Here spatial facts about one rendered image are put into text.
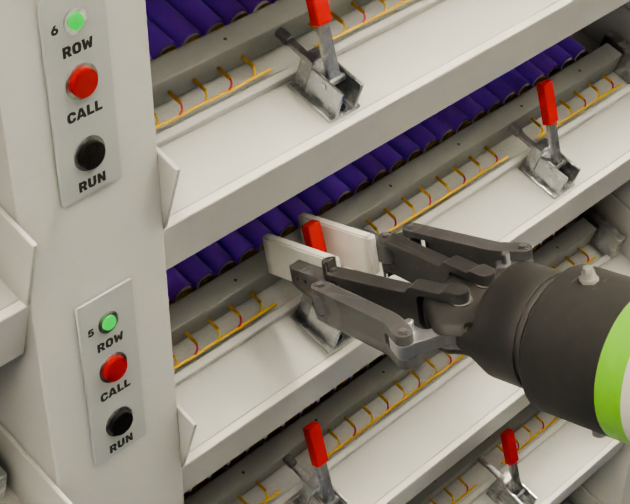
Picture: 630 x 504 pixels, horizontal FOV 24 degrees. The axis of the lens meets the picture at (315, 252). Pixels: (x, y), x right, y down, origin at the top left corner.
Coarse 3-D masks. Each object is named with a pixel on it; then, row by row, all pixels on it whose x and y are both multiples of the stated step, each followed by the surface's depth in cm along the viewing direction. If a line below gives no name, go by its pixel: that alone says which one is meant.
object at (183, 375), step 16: (624, 96) 129; (592, 112) 126; (560, 128) 123; (512, 160) 119; (496, 176) 118; (464, 192) 116; (448, 208) 114; (288, 304) 104; (272, 320) 103; (240, 336) 102; (224, 352) 100; (192, 368) 99; (176, 384) 98
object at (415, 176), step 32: (576, 64) 126; (608, 64) 128; (480, 128) 118; (416, 160) 114; (448, 160) 115; (384, 192) 111; (416, 192) 115; (448, 192) 115; (352, 224) 109; (256, 256) 104; (224, 288) 102; (256, 288) 104; (192, 320) 100
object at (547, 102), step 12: (540, 84) 115; (552, 84) 116; (540, 96) 116; (552, 96) 116; (540, 108) 116; (552, 108) 116; (552, 120) 116; (552, 132) 117; (552, 144) 117; (552, 156) 118
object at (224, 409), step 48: (624, 48) 129; (576, 96) 127; (576, 144) 123; (624, 144) 125; (432, 192) 116; (480, 192) 117; (528, 192) 118; (576, 192) 120; (528, 240) 118; (288, 288) 106; (192, 336) 101; (288, 336) 103; (192, 384) 99; (240, 384) 100; (288, 384) 101; (336, 384) 107; (192, 432) 91; (240, 432) 98; (192, 480) 98
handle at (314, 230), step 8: (304, 224) 100; (312, 224) 100; (320, 224) 100; (304, 232) 100; (312, 232) 100; (320, 232) 100; (304, 240) 101; (312, 240) 100; (320, 240) 101; (320, 248) 101
